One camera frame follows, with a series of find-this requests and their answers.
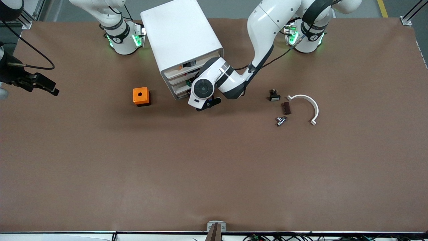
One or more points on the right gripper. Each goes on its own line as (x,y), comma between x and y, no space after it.
(12,75)

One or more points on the white plastic drawer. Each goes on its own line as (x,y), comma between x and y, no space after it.
(175,82)
(180,91)
(172,72)

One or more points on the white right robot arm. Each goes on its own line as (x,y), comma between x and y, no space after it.
(120,36)

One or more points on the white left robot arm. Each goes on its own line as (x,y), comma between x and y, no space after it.
(267,20)

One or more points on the white drawer cabinet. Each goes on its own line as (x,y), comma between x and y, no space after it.
(180,30)

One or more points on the small black part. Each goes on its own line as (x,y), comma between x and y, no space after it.
(190,63)

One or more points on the small metal fitting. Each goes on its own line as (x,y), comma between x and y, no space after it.
(280,121)

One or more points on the small brown ribbed block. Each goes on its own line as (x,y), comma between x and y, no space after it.
(286,107)

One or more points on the white curved pipe clamp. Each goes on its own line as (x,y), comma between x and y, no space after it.
(314,107)

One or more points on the aluminium frame post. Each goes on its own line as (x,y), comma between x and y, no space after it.
(406,20)
(26,24)

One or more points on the orange button enclosure box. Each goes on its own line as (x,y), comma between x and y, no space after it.
(140,95)

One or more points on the black rectangular switch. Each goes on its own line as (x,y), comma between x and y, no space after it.
(275,97)

